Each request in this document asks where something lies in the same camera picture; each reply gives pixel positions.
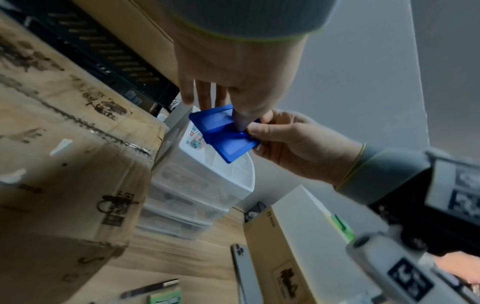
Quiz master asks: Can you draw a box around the blue lanyard card holder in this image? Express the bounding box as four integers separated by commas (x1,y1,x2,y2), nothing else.
188,103,263,165

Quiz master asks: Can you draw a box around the person's left hand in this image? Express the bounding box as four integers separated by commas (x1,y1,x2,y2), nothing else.
170,20,310,134

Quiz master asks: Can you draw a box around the white carton box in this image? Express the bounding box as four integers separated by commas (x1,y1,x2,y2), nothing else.
269,183,380,304

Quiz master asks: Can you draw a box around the white plastic drawer organizer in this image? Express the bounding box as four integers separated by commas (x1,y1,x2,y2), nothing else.
135,100,257,241

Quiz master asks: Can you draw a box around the taped brown cardboard box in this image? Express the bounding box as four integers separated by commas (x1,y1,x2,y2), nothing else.
0,12,169,304

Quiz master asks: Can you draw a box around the green gum packet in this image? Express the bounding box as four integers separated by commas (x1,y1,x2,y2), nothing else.
146,289,185,304
331,213,357,242

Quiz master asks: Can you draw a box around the right marker wrist band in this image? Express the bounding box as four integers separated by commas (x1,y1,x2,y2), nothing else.
334,143,480,256

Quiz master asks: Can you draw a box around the black cable bundle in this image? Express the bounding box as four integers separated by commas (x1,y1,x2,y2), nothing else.
243,201,268,224

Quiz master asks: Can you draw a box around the person's right forearm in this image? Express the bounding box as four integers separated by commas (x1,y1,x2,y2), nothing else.
434,251,480,286

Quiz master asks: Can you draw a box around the single black gel pen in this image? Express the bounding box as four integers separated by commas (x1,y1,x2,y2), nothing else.
119,278,181,299

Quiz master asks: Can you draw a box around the person's right hand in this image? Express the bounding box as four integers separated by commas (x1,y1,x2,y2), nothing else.
246,109,368,188

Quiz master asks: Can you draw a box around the open brown cardboard box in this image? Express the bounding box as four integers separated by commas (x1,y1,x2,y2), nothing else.
70,0,180,88

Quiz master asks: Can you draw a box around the grey smartphone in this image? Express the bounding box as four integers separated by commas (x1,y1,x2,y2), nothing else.
229,242,261,304

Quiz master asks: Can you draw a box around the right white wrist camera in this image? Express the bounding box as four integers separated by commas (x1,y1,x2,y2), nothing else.
344,231,480,304

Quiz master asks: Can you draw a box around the black vented device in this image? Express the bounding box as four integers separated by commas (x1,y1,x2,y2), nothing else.
0,0,182,115

